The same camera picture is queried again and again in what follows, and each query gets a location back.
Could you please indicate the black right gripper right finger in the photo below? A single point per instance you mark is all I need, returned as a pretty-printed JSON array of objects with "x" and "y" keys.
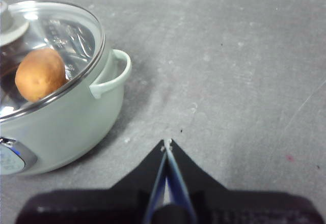
[{"x": 219, "y": 206}]

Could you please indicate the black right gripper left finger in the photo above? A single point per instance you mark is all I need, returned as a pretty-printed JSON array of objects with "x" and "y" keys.
[{"x": 122, "y": 203}]

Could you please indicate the brown potato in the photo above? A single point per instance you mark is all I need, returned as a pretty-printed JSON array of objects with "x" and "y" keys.
[{"x": 40, "y": 75}]

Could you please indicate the glass lid with green knob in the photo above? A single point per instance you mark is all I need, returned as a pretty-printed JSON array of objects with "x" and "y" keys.
[{"x": 76, "y": 30}]

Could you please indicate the pale green electric cooking pot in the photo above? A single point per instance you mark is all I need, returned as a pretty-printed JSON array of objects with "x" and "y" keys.
[{"x": 76, "y": 124}]

